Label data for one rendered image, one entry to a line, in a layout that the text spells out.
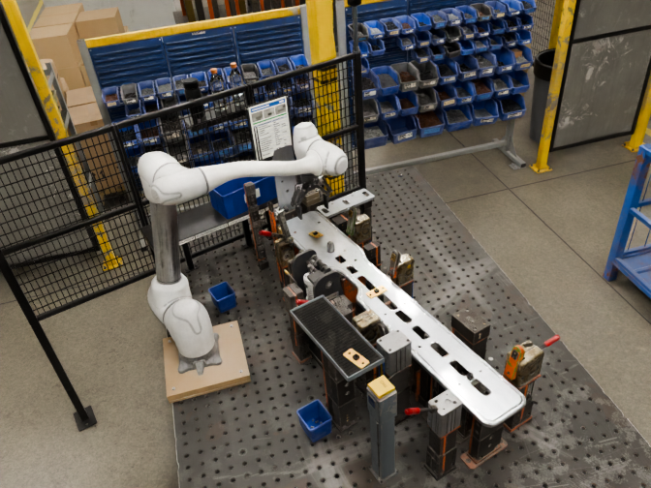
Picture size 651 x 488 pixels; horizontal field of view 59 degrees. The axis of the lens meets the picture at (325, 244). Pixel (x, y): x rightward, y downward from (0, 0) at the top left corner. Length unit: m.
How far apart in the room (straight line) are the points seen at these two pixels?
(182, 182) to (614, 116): 4.06
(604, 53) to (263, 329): 3.49
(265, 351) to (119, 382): 1.29
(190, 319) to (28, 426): 1.55
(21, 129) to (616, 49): 4.22
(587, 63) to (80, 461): 4.30
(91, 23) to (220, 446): 4.99
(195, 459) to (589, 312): 2.52
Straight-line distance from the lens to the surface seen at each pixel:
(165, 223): 2.33
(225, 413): 2.38
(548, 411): 2.39
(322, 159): 2.20
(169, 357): 2.59
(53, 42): 6.21
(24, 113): 3.99
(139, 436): 3.35
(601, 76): 5.14
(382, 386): 1.79
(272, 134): 2.95
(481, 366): 2.08
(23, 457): 3.54
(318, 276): 2.17
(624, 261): 3.99
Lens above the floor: 2.56
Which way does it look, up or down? 37 degrees down
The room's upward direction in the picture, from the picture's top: 5 degrees counter-clockwise
